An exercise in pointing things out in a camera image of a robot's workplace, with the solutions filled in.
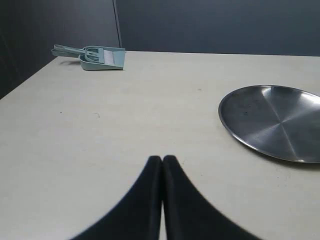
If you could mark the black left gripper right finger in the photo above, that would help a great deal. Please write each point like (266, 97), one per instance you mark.
(188, 215)

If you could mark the teal plastic dustpan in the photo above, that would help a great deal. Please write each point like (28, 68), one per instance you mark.
(119, 59)

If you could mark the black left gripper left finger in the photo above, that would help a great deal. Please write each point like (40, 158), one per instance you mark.
(137, 216)

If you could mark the teal hand brush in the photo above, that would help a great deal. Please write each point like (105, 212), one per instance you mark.
(91, 54)

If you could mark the round steel plate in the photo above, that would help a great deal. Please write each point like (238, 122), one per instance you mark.
(278, 121)

